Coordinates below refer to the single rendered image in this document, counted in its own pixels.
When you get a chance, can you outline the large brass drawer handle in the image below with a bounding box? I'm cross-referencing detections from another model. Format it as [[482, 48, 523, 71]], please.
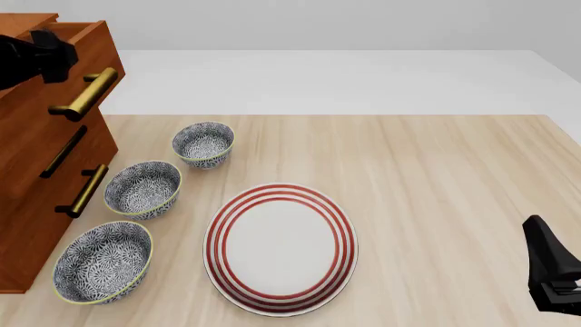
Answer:
[[47, 66, 120, 123]]

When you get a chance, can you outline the short brass drawer handle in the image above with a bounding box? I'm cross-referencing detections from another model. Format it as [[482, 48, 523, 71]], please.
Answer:
[[54, 163, 110, 218]]

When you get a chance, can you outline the white plate with red rings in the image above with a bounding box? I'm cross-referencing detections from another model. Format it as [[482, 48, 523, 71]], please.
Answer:
[[202, 183, 359, 318]]

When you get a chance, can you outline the medium patterned bowl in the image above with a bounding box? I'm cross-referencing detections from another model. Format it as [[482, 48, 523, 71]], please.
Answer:
[[103, 161, 182, 221]]

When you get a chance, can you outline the wooden drawer, large brass handle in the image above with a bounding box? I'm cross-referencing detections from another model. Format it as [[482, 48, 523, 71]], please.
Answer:
[[0, 19, 126, 161]]

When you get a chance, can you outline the wooden cabinet with drawers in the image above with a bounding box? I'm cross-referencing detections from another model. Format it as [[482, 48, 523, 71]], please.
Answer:
[[0, 12, 126, 294]]

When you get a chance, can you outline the large patterned bowl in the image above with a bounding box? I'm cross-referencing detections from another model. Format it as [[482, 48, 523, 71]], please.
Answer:
[[53, 220, 154, 306]]

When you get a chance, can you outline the small patterned bowl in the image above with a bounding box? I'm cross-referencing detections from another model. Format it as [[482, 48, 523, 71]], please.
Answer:
[[171, 121, 236, 171]]

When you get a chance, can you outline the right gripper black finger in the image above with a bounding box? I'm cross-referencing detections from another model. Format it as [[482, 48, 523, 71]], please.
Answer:
[[521, 214, 581, 284]]

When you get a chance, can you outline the wooden drawer, short brass handle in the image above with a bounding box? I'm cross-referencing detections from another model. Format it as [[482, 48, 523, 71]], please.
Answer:
[[0, 135, 120, 294]]

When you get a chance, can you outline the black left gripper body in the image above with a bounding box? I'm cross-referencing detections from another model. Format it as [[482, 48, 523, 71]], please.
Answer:
[[29, 29, 79, 84]]

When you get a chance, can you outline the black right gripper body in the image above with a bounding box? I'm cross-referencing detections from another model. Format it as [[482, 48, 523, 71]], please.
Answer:
[[528, 277, 581, 313]]

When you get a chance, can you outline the dark thin drawer handle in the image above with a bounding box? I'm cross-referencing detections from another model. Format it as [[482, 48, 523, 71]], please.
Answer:
[[39, 124, 89, 180]]

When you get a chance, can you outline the wooden drawer, dark thin handle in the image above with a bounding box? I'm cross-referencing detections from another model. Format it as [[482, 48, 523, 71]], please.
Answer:
[[0, 112, 114, 205]]

